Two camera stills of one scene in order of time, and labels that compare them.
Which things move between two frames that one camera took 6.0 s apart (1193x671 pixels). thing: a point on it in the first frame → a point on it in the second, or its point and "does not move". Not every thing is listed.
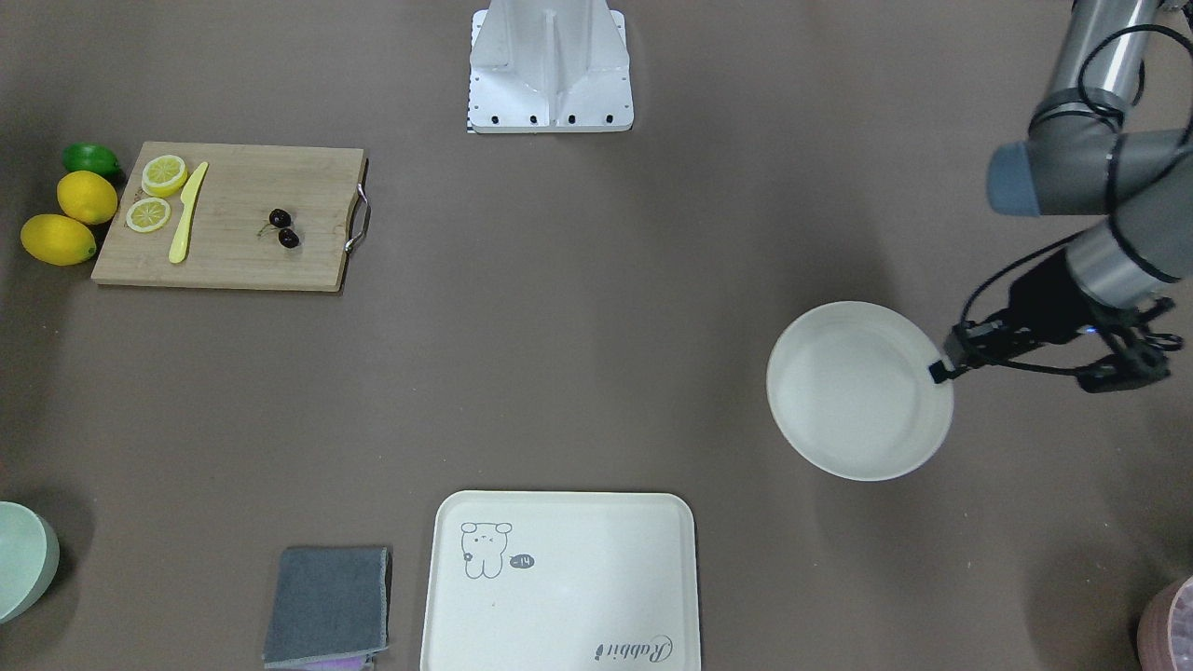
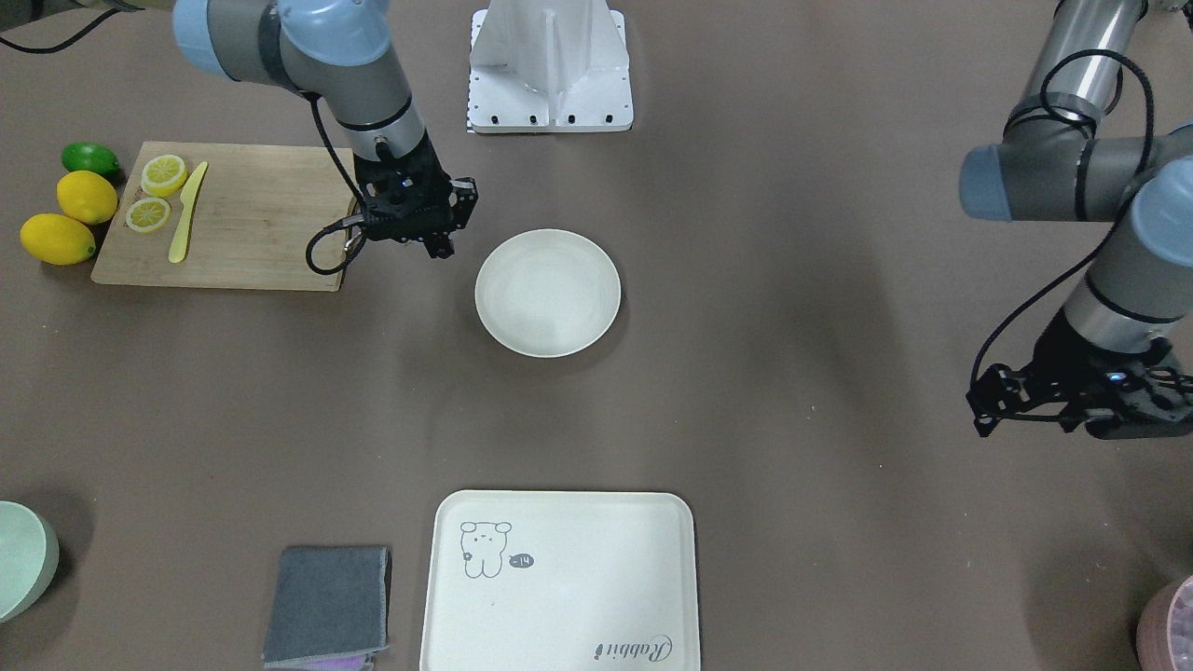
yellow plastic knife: x=188 y=198 does not move
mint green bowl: x=29 y=561 does not move
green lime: x=91 y=157 does not move
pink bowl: x=1165 y=630 does not move
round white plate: x=850 y=390 → x=548 y=293
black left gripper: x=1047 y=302 → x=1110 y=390
